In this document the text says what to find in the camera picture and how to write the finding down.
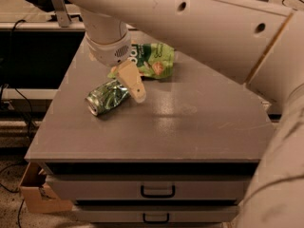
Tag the green soda can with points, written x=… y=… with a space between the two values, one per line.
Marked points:
x=106 y=97

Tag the left metal bracket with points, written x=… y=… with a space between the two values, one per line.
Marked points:
x=61 y=13

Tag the lower grey drawer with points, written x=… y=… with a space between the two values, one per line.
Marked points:
x=134 y=214

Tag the black lower drawer handle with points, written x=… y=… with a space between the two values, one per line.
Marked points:
x=155 y=218

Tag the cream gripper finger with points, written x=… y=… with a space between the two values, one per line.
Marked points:
x=128 y=75

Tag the green chip bag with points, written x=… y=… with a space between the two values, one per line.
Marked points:
x=154 y=60

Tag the black upper drawer handle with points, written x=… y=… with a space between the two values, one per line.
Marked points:
x=158 y=193

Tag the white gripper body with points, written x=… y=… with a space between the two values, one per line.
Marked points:
x=109 y=53

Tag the cardboard box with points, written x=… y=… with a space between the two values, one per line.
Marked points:
x=38 y=195

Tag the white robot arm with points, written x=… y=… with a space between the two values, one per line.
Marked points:
x=256 y=44

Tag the black drawer handle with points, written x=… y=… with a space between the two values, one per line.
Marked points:
x=158 y=193
x=155 y=218

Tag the upper grey drawer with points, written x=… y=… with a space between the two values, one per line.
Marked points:
x=127 y=187

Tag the grey drawer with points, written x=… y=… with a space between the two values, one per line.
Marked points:
x=127 y=187
x=134 y=214

